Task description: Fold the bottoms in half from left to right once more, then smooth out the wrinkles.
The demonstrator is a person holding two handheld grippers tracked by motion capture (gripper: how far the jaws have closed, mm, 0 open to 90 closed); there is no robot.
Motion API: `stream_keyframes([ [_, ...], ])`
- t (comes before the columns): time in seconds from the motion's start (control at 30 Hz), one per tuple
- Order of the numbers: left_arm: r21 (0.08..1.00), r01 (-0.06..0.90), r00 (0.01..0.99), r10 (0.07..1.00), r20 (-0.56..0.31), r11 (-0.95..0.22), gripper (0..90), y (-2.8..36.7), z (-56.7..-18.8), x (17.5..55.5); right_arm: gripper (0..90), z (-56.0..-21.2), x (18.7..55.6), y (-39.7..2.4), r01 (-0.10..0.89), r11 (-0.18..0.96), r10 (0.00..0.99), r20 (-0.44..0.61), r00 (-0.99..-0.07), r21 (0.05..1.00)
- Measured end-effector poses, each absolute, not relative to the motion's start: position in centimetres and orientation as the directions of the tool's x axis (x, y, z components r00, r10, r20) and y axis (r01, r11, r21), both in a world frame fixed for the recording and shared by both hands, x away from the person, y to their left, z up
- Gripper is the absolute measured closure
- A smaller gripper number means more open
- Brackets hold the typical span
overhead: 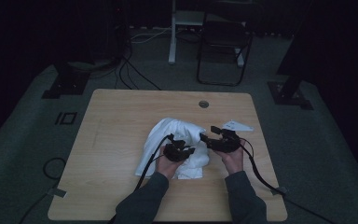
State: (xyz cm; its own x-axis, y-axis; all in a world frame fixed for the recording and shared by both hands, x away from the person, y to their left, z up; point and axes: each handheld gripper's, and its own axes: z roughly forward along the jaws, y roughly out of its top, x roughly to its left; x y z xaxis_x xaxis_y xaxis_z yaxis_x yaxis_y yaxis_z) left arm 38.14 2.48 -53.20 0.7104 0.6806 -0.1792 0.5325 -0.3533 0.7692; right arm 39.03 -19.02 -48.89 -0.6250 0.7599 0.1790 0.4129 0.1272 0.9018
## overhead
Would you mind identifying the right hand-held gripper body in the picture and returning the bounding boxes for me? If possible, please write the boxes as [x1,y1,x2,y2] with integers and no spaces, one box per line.
[211,120,255,154]

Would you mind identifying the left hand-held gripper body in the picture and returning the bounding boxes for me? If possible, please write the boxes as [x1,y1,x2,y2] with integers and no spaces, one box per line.
[162,136,189,162]

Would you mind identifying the white skirt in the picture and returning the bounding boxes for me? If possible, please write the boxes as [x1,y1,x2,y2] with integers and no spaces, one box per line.
[134,117,211,180]

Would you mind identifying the person's left hand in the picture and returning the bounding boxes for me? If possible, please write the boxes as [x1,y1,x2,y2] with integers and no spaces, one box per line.
[155,146,185,181]

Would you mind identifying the person's right hand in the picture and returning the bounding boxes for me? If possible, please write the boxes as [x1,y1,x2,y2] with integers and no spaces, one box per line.
[222,138,246,175]

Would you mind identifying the grey tape piece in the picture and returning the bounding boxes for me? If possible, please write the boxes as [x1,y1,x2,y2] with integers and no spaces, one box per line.
[269,186,288,196]
[48,188,67,199]

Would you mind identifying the black stand base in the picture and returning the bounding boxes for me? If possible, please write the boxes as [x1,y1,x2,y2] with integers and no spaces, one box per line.
[267,0,314,110]
[41,60,91,100]

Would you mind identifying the black folding chair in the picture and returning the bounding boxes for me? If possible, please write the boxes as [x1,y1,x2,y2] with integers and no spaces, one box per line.
[196,0,254,87]

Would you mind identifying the white metal stand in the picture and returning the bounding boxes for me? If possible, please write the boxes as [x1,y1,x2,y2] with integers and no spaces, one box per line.
[167,0,246,68]

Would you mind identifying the dark equipment box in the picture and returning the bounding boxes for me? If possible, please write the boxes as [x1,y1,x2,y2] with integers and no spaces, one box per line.
[105,0,131,60]

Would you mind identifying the left hand-held gripper cable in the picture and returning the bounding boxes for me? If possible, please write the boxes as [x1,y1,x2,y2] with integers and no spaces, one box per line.
[108,133,175,224]

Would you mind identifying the hand-held gripper cable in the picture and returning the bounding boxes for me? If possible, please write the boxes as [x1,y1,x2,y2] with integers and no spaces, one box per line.
[239,136,337,224]
[108,133,175,224]

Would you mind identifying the right hand-held gripper cable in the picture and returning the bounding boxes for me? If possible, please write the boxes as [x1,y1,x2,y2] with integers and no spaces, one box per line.
[239,136,337,224]

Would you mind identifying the black floor cables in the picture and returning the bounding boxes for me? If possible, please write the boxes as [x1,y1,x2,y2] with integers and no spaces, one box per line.
[115,55,162,91]

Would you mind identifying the white floor cable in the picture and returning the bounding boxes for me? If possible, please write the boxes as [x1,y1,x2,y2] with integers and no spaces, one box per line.
[130,27,172,44]

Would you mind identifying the black floor cable loop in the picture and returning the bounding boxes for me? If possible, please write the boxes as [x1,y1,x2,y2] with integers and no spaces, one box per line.
[18,157,67,224]

